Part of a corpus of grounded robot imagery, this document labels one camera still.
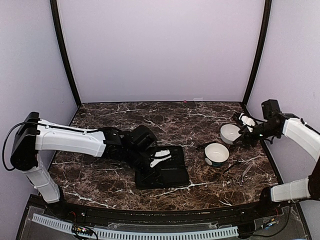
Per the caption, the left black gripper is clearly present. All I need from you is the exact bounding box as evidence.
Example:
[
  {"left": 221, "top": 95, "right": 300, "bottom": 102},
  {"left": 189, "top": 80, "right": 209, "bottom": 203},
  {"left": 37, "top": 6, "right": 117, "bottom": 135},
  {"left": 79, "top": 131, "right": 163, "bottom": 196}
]
[{"left": 125, "top": 147, "right": 167, "bottom": 187}]

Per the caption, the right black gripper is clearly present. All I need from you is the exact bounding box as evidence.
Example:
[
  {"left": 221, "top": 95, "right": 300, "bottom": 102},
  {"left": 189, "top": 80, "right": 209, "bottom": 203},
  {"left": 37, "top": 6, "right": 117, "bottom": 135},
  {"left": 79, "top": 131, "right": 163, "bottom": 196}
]
[{"left": 233, "top": 121, "right": 279, "bottom": 150}]

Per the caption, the black zippered tool case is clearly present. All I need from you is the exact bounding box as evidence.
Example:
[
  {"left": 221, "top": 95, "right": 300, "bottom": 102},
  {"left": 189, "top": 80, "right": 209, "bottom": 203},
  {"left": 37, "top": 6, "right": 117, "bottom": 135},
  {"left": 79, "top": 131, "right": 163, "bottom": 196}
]
[{"left": 134, "top": 145, "right": 190, "bottom": 190}]

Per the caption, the black hair clip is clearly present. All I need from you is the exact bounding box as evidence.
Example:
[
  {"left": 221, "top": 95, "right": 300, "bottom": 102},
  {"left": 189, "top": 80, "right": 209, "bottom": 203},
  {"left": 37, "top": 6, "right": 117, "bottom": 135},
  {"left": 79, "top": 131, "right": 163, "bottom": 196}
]
[
  {"left": 223, "top": 161, "right": 242, "bottom": 174},
  {"left": 196, "top": 141, "right": 215, "bottom": 151}
]

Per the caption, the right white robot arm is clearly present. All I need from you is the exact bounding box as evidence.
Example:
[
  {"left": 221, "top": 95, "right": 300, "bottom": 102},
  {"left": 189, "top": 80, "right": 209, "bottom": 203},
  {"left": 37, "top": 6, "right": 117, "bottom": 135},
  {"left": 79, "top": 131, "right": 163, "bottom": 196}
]
[{"left": 232, "top": 112, "right": 320, "bottom": 217}]

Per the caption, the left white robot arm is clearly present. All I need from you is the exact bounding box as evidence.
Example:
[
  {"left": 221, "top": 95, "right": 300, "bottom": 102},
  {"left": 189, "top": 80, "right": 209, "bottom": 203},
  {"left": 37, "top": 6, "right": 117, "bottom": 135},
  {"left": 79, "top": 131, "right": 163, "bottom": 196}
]
[{"left": 5, "top": 112, "right": 172, "bottom": 218}]

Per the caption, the plain white bowl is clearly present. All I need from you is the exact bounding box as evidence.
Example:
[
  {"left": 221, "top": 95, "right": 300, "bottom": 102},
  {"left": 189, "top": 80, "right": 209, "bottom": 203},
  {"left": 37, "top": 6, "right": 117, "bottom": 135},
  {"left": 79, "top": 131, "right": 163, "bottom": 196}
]
[{"left": 220, "top": 124, "right": 241, "bottom": 145}]

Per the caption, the white and teal bowl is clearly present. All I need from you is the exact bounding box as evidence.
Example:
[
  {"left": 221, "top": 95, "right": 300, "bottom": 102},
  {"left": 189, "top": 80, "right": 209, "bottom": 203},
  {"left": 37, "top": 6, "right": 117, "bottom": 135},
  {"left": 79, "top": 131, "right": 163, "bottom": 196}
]
[{"left": 204, "top": 143, "right": 230, "bottom": 168}]

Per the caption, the silver scissors right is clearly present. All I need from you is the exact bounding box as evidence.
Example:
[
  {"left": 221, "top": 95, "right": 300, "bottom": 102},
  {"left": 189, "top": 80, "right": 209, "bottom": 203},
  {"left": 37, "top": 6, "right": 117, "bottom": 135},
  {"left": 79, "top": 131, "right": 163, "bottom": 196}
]
[{"left": 237, "top": 163, "right": 253, "bottom": 186}]

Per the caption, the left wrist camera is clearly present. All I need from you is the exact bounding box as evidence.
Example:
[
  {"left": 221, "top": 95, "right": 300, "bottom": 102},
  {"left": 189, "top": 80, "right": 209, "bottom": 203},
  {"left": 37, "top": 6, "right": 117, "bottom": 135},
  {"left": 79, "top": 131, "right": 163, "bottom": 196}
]
[{"left": 130, "top": 125, "right": 158, "bottom": 153}]

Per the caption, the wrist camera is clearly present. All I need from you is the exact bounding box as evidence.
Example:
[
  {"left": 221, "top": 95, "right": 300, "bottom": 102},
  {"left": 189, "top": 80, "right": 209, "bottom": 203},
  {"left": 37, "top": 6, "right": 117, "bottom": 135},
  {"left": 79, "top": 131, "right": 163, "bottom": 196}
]
[
  {"left": 261, "top": 99, "right": 281, "bottom": 120},
  {"left": 130, "top": 125, "right": 158, "bottom": 153}
]

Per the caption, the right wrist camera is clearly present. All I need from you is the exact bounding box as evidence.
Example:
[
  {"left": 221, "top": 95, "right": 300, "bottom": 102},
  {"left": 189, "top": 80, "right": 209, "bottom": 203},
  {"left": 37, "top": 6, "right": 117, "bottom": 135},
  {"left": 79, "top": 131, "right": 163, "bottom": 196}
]
[{"left": 261, "top": 99, "right": 281, "bottom": 120}]

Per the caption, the right black frame post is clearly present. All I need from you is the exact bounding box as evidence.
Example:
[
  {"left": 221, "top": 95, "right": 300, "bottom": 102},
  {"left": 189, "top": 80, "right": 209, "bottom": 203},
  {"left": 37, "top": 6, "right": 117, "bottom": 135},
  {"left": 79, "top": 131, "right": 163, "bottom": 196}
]
[{"left": 242, "top": 0, "right": 272, "bottom": 107}]

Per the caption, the black frame post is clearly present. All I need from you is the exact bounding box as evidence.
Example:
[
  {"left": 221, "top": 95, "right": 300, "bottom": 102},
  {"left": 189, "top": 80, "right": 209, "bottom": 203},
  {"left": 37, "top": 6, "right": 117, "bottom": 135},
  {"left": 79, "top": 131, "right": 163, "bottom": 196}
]
[
  {"left": 242, "top": 0, "right": 272, "bottom": 107},
  {"left": 49, "top": 0, "right": 82, "bottom": 108}
]

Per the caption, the black front rail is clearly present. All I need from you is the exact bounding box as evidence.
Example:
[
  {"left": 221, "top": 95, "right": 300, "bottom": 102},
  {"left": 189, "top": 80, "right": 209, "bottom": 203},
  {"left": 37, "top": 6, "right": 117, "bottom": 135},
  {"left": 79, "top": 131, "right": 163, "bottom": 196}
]
[{"left": 16, "top": 195, "right": 311, "bottom": 240}]

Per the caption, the white slotted cable duct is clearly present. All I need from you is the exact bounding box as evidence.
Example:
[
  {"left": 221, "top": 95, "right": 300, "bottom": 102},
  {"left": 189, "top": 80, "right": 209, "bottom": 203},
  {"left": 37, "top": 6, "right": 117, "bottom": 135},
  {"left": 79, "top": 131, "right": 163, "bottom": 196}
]
[{"left": 31, "top": 213, "right": 239, "bottom": 240}]

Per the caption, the left black frame post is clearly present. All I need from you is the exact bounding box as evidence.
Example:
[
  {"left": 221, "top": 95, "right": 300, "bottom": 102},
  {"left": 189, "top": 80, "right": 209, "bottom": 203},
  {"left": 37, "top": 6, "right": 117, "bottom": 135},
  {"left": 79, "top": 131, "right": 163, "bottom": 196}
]
[{"left": 49, "top": 0, "right": 82, "bottom": 108}]

